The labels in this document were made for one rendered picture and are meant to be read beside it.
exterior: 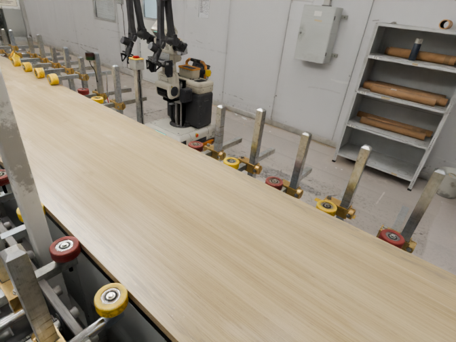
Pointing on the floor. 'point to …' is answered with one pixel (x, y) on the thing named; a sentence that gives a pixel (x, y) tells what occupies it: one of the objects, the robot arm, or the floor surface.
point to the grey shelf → (404, 147)
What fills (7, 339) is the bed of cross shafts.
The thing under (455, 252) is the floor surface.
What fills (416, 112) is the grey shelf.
